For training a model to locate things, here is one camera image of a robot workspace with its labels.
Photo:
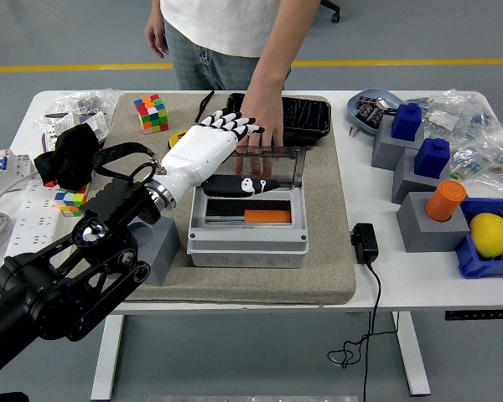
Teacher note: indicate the person's right hand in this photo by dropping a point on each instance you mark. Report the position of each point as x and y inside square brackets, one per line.
[157, 37]

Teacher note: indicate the person's left hand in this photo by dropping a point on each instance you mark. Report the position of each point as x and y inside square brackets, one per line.
[264, 113]

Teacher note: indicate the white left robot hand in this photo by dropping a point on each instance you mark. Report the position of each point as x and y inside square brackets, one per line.
[197, 155]

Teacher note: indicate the transparent hinged box lid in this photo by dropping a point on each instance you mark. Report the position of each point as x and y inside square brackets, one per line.
[297, 167]

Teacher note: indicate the orange cylinder battery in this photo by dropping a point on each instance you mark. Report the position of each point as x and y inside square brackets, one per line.
[444, 201]
[268, 216]

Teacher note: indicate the grey block with round hole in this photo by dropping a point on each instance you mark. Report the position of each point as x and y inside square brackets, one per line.
[167, 251]

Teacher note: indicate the person's right forearm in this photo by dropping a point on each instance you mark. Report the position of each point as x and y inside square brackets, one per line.
[155, 9]

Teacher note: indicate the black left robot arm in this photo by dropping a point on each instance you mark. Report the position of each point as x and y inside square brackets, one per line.
[67, 293]

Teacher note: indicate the person's left forearm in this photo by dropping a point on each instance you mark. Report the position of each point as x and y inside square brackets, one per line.
[276, 58]

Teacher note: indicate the blue square battery block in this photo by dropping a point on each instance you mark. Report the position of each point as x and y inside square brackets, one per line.
[431, 159]
[406, 121]

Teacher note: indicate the yellow tape measure dark label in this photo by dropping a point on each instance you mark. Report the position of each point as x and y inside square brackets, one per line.
[177, 136]

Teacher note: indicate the black plastic tray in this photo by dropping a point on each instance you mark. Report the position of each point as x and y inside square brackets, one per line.
[310, 117]

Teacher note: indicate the large colourful puzzle cube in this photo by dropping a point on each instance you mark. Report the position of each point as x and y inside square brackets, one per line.
[151, 114]

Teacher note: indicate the person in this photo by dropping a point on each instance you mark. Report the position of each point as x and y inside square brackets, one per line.
[218, 25]

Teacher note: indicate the grey-brown mat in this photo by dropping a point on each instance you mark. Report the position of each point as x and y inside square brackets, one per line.
[126, 134]

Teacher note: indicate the small metal screws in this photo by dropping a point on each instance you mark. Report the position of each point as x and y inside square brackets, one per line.
[353, 131]

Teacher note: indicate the blue-grey dish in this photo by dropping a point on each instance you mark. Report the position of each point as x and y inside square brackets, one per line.
[356, 119]

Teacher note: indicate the clear bag of screws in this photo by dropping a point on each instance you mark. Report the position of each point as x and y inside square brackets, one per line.
[84, 100]

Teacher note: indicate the dark printed packets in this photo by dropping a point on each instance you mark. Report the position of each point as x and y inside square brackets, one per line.
[371, 113]

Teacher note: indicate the black office chair base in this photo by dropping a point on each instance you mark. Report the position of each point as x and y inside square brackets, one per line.
[333, 10]

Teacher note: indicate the black cloth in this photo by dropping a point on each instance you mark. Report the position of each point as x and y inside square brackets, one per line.
[71, 155]

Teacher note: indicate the grey holder block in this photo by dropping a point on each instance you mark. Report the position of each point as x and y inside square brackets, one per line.
[431, 236]
[385, 151]
[404, 180]

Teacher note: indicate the small colourful puzzle cube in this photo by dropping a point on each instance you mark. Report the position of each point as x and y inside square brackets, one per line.
[70, 202]

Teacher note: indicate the black power adapter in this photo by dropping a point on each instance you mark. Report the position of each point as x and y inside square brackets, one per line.
[364, 243]

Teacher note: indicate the white power strip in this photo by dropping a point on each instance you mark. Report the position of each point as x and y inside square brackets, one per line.
[29, 226]

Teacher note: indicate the clear bags of parts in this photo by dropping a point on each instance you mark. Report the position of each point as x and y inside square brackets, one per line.
[494, 161]
[461, 113]

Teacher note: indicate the white circuit breaker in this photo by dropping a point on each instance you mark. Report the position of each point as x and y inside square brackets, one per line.
[0, 167]

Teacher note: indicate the green connector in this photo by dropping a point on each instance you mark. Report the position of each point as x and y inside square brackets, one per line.
[456, 175]

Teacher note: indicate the white table leg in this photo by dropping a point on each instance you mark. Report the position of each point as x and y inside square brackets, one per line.
[413, 356]
[109, 360]

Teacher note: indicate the blue plastic bin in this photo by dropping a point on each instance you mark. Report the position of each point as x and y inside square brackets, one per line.
[469, 264]

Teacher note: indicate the yellow lemon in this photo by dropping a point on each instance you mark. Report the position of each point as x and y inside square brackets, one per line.
[488, 234]

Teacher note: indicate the black table control panel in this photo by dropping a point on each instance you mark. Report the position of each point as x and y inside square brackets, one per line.
[478, 315]

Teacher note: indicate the grey electrical enclosure box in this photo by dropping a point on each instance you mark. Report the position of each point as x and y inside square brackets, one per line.
[247, 251]

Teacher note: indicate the white switch packaging boxes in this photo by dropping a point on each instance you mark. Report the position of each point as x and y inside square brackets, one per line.
[63, 123]

